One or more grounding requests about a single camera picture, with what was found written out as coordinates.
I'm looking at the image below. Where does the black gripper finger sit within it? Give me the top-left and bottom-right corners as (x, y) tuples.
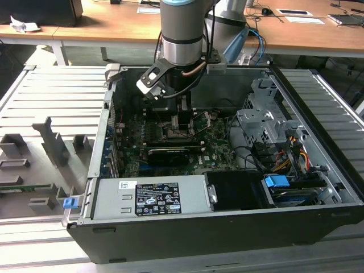
(171, 96), (192, 136)

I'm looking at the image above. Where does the metal socket cover frame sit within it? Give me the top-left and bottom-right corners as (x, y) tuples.
(191, 111), (213, 135)

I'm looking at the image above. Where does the black CPU socket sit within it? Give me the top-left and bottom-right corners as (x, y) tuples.
(160, 121), (197, 142)

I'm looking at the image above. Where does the blue expansion slot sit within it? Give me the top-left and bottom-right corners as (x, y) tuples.
(138, 162), (171, 173)

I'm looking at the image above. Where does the black graphics card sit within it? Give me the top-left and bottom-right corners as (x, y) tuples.
(147, 146), (191, 167)

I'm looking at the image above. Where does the green motherboard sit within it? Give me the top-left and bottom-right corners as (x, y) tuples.
(113, 107), (249, 177)

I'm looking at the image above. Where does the white plastic block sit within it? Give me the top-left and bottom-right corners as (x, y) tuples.
(237, 52), (253, 66)

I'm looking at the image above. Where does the silver metal drive cage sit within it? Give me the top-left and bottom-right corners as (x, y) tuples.
(235, 78), (308, 149)

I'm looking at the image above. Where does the wooden desk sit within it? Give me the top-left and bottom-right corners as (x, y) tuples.
(244, 0), (364, 59)
(0, 0), (251, 68)

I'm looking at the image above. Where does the grey power supply unit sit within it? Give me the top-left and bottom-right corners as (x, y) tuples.
(91, 174), (214, 220)

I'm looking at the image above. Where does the blue disk carrier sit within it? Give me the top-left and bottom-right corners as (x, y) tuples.
(263, 174), (320, 208)

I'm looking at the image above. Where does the black PC case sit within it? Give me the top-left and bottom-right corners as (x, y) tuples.
(65, 64), (364, 265)

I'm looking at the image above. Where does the grey parts rack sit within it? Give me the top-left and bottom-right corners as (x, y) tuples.
(0, 115), (95, 220)

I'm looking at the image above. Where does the blue plastic latch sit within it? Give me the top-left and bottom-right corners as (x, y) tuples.
(63, 197), (78, 211)

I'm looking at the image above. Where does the white paper sheet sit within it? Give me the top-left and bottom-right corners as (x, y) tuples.
(284, 15), (326, 25)

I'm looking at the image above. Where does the black box on desk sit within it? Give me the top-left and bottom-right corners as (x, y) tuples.
(0, 0), (84, 28)

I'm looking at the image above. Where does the crumpled white paper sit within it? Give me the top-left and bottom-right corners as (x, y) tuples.
(10, 15), (42, 34)

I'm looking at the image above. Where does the white wrist camera on bracket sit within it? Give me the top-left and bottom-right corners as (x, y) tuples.
(135, 58), (172, 101)

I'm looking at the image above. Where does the grey plastic case handle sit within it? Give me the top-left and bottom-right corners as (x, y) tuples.
(104, 63), (123, 84)

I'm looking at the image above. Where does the blue cable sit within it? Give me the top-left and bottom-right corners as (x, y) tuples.
(246, 27), (267, 67)

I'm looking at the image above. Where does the yellow red wire bundle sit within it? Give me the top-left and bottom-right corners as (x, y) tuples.
(272, 135), (311, 175)

